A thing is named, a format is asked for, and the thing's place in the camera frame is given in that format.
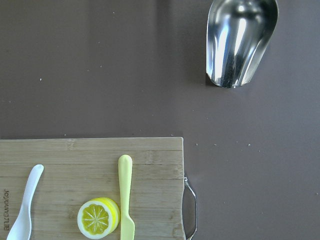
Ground white plastic spoon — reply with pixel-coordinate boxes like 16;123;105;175
6;164;44;240

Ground yellow plastic knife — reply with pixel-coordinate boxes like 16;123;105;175
118;154;136;240

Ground bamboo cutting board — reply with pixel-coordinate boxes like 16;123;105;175
0;137;197;240

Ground yellow lemon half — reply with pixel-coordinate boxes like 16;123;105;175
77;197;121;240

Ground steel scoop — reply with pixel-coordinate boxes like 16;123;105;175
206;0;279;88

